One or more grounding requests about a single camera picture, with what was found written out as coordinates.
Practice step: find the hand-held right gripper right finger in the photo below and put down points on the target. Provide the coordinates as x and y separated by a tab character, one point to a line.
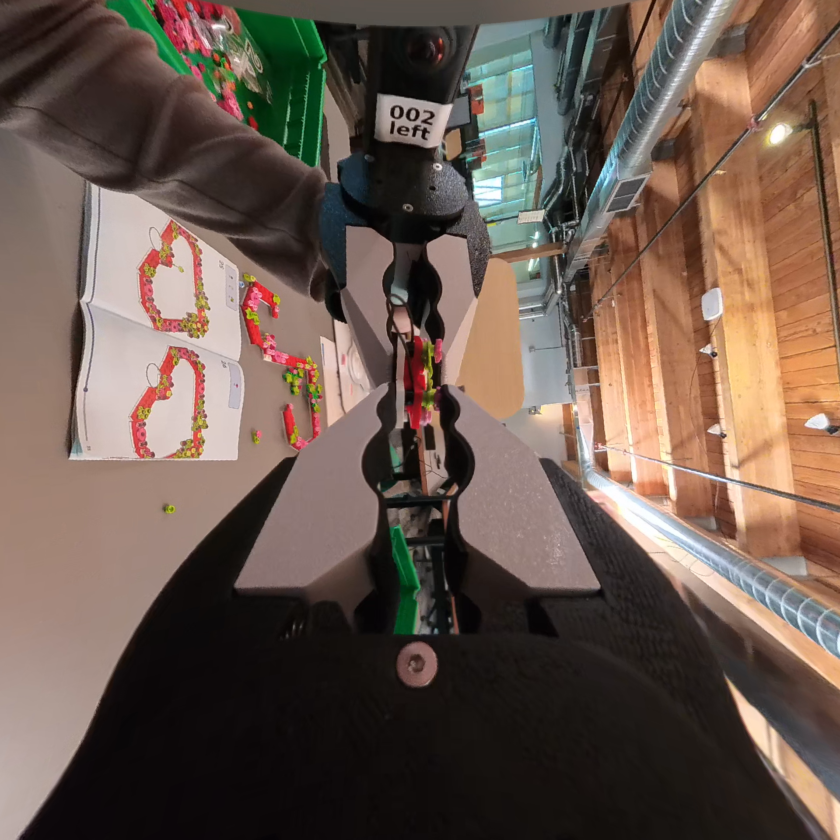
518	525

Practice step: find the long silver duct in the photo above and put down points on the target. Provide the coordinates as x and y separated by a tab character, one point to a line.
722	564

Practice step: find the white track spotlight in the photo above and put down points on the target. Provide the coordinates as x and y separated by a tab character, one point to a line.
709	350
820	422
716	430

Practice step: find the silver duct with vent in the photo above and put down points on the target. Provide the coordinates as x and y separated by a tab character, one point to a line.
656	85

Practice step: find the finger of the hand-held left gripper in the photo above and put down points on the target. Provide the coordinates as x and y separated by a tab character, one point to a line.
456	289
364	282

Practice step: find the printed paper sheet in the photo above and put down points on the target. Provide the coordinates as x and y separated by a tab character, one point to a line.
330	380

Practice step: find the green plastic bin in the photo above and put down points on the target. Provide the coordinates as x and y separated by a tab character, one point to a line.
403	577

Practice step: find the white ceiling access point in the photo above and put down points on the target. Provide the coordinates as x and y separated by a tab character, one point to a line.
711	303

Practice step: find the open lego instruction booklet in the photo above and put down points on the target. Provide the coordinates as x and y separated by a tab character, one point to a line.
118	262

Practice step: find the pile of loose lego pieces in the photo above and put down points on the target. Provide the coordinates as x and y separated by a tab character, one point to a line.
190	33

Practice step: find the long red lego segment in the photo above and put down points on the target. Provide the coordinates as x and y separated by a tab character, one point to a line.
282	358

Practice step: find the lit ceiling lamp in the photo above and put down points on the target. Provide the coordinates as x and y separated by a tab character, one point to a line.
779	133

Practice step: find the person's left forearm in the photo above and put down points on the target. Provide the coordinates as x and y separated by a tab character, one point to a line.
164	131

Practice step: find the green bin holding lego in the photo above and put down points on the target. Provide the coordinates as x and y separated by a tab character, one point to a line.
302	98

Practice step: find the l-shaped red lego segment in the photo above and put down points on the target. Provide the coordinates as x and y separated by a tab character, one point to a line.
292	430

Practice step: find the clear plastic bag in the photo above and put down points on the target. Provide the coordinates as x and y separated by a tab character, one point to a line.
233	46

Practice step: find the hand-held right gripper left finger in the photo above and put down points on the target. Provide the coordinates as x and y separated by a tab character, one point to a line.
308	525

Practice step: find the c-shaped red lego segment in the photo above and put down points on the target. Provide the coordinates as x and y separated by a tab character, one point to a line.
253	308

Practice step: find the short red lego segment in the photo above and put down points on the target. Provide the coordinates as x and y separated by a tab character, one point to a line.
417	380

